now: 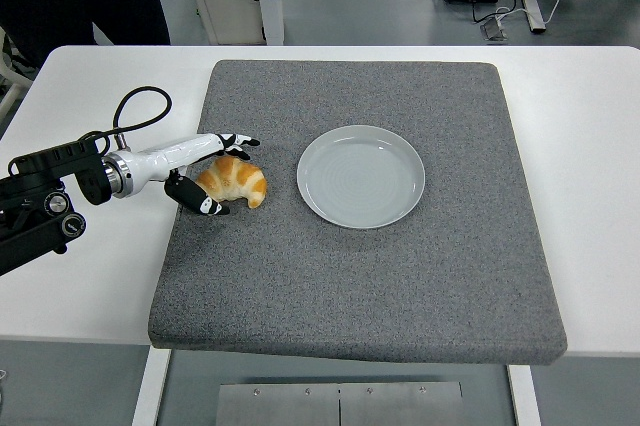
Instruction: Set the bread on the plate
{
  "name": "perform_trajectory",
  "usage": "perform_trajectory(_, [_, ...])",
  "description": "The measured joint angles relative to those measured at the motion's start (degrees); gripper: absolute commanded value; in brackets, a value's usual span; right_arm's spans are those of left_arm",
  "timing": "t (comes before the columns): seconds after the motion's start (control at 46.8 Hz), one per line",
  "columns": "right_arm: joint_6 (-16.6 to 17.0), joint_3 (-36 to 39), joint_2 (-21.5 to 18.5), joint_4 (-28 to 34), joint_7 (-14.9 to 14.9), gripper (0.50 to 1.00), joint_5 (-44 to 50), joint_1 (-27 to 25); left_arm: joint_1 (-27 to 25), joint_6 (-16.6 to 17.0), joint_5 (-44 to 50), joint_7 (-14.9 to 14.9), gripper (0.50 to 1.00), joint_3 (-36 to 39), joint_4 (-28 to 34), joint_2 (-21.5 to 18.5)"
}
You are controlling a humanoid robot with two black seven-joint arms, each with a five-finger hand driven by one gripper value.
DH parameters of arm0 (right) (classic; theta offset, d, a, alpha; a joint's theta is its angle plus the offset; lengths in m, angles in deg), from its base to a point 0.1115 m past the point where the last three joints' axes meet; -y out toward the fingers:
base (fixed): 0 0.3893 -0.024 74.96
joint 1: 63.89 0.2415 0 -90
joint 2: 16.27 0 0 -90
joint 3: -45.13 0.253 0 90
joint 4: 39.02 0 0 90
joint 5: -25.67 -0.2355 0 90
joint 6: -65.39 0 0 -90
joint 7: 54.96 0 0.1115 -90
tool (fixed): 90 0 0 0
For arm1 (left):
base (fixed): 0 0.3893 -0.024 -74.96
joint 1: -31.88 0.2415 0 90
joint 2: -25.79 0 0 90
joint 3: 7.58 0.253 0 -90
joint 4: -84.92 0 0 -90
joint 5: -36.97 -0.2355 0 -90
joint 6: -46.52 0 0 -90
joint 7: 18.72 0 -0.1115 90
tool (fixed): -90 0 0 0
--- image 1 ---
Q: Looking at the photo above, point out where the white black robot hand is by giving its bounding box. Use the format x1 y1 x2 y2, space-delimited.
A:
122 131 262 217

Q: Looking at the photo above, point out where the golden croissant bread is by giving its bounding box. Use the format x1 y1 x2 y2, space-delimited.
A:
194 155 268 209

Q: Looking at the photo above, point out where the grey round plate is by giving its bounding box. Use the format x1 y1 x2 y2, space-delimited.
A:
296 124 427 230

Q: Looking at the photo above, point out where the grey metal plate with screws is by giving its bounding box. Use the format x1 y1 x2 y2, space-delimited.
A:
215 380 465 426

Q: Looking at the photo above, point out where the grey felt mat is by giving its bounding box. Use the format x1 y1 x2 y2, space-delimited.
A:
147 58 570 366

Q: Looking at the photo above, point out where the white table leg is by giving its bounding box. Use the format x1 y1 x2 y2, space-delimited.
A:
130 345 172 426
507 364 542 426

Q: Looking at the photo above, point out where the white chair frame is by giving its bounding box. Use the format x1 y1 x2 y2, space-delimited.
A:
0 28 39 120

